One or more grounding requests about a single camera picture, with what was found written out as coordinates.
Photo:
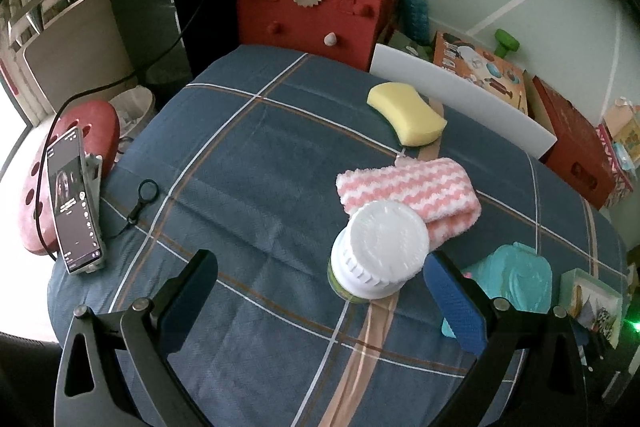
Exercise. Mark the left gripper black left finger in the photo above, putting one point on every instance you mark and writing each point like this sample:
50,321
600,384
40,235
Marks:
91,389

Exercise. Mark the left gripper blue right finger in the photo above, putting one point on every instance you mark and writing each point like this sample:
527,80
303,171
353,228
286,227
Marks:
551,389

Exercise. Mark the leopard print scrunchie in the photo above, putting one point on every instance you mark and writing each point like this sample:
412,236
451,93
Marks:
603,323

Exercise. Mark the white tray with teal rim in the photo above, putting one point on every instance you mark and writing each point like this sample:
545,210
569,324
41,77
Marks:
581,295

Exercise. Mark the teal wet wipes pack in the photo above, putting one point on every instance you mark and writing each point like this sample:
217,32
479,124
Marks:
516,273

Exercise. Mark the red patterned box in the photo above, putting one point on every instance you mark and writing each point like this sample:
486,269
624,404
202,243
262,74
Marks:
622,153

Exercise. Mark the smartphone in clear case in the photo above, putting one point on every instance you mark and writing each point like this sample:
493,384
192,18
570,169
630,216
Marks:
74,181

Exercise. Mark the white cap jar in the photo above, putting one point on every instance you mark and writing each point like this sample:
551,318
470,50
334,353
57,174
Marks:
383,245

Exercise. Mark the pink striped towel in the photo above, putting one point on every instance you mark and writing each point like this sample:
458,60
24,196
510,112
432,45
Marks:
439,191

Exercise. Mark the red cardboard box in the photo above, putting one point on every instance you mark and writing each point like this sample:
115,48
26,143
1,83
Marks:
577,155

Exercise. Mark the blue plaid tablecloth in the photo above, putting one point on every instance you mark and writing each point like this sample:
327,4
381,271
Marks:
243,162

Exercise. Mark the beige gift bag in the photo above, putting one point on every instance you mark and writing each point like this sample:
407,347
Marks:
622,121

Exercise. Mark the yellow sponge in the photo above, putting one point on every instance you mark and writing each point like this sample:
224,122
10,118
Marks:
413,120

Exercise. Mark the white foam board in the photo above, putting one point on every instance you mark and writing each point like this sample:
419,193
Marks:
472,101

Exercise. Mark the green dumbbell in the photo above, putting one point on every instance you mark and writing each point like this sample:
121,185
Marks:
506,43

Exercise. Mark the orange toy box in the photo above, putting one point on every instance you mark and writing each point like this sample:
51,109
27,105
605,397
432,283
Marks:
482,68

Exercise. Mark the blue water bottle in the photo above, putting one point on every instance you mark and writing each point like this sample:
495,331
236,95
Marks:
417,20

